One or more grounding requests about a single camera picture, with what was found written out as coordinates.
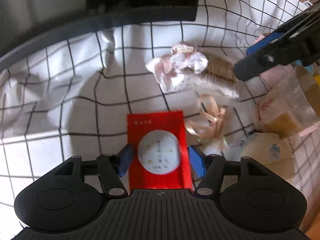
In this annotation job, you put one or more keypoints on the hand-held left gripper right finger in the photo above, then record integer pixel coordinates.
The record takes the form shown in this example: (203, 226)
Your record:
(197, 162)

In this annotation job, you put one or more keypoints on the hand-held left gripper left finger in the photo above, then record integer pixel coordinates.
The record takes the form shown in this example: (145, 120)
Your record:
(125, 162)

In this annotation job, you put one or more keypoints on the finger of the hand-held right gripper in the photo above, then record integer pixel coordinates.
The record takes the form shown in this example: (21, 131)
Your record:
(266, 42)
(270, 60)

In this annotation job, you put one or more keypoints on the red packet with white circle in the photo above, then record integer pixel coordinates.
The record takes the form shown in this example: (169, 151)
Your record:
(155, 125)

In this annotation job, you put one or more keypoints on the beige satin ribbon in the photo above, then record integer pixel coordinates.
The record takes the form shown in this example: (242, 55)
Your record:
(215, 120)

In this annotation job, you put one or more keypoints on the clear plastic jar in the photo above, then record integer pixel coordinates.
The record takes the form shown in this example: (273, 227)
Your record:
(282, 110)

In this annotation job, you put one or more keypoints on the beige knitted cloth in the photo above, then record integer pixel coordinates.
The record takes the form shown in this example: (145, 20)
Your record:
(217, 80)

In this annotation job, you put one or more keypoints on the clear plastic bag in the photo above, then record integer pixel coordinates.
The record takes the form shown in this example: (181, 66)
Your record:
(265, 150)

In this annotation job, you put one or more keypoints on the pink lace cloth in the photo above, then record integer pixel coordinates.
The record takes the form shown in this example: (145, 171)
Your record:
(175, 75)

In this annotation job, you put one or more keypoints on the white black checkered tablecloth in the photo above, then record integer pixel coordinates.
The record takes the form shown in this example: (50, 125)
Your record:
(75, 85)

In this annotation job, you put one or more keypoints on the black computer monitor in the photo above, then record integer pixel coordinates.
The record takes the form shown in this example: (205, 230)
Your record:
(150, 12)

